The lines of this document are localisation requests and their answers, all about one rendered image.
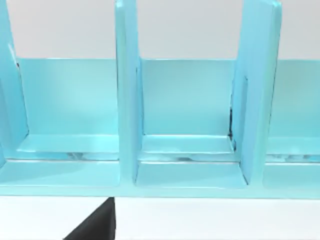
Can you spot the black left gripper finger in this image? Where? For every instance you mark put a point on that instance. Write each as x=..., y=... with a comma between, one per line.
x=100, y=222

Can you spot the light blue rack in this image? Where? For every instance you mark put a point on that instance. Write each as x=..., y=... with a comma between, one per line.
x=175, y=112

